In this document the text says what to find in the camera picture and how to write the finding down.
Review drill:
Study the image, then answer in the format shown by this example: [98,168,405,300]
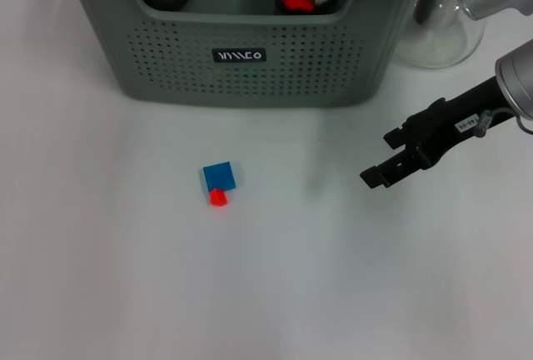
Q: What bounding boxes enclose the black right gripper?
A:
[359,76,517,189]

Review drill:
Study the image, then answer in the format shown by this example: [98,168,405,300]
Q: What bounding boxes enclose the blue square plate brick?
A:
[202,161,237,193]

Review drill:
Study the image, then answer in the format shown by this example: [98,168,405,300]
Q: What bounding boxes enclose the bright red sloped brick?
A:
[281,0,316,12]

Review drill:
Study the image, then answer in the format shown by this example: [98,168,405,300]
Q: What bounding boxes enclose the grey perforated storage bin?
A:
[56,0,438,110]

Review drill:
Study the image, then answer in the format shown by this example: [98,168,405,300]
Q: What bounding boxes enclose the glass carafe with black lid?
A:
[393,0,488,70]

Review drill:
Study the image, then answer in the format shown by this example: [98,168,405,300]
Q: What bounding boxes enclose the small red brick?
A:
[209,188,229,208]

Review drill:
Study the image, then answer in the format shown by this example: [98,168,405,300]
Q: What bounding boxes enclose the right arm cable with plug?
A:
[474,109,533,136]

